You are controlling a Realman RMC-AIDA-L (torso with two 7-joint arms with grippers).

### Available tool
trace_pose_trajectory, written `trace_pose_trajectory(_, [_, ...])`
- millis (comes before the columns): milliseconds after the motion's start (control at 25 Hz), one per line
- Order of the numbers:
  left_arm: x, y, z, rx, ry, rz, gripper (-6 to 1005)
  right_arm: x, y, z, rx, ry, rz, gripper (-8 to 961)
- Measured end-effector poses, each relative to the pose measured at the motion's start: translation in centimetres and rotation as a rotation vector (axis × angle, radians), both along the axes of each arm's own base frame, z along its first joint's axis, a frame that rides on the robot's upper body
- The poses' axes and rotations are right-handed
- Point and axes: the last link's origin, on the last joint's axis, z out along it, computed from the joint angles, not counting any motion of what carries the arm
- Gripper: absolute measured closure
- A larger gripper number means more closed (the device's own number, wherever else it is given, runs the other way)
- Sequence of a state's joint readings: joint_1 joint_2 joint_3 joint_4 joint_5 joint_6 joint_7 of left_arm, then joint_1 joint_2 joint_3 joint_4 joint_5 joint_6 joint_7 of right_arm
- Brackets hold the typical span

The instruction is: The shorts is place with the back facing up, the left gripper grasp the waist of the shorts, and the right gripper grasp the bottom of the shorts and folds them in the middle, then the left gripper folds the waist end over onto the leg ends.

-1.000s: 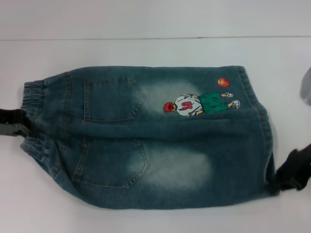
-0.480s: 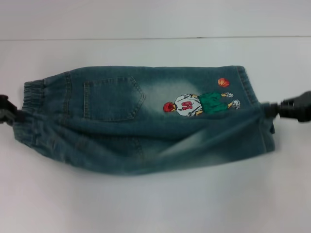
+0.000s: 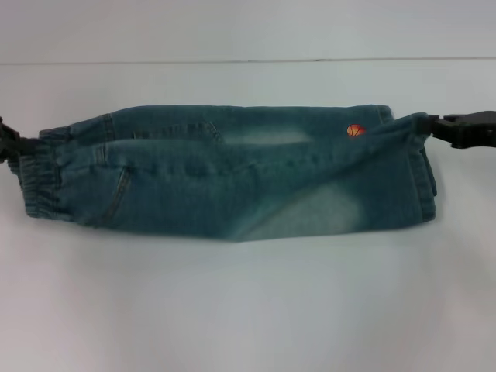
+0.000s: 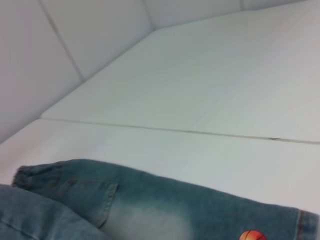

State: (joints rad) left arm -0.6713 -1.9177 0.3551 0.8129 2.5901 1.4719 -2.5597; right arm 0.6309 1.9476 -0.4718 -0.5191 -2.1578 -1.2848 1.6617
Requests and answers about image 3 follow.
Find blue denim shorts with embroidery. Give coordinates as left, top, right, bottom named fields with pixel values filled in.
left=5, top=103, right=439, bottom=245

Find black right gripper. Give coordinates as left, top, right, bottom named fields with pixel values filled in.
left=424, top=110, right=496, bottom=150

